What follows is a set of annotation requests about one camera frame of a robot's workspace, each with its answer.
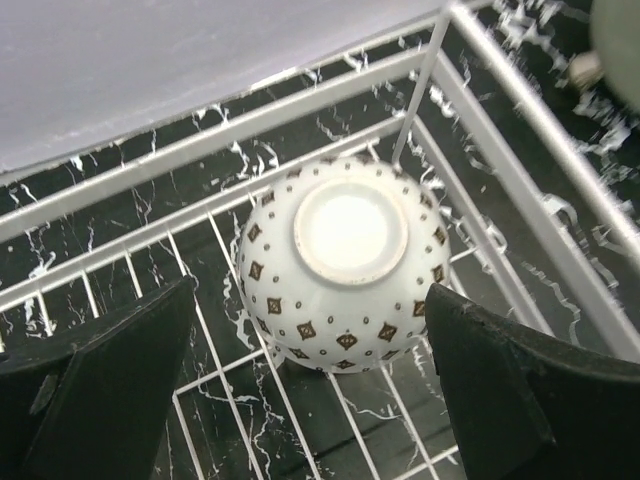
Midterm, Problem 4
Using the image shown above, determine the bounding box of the white diamond pattern bowl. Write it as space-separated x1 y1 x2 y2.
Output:
237 153 451 374

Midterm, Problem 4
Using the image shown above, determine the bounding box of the round drawer cabinet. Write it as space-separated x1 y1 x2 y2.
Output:
567 0 639 114

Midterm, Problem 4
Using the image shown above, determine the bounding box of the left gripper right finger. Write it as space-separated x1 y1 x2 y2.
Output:
425 284 639 479

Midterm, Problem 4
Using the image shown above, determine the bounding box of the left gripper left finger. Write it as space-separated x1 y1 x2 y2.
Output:
1 276 195 479

